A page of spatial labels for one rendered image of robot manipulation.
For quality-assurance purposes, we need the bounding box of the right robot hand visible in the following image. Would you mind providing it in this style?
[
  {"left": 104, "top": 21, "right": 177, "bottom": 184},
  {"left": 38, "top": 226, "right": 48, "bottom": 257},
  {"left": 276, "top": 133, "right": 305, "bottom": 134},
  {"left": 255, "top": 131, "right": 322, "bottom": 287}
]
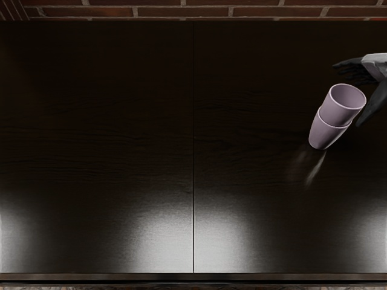
[{"left": 332, "top": 53, "right": 387, "bottom": 127}]

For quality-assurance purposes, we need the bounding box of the mauve plastic cup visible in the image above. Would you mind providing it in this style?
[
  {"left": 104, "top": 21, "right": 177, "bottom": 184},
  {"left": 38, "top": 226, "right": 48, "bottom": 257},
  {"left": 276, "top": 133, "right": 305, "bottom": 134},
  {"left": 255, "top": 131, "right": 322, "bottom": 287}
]
[
  {"left": 319, "top": 83, "right": 367, "bottom": 127},
  {"left": 308, "top": 108, "right": 353, "bottom": 150}
]

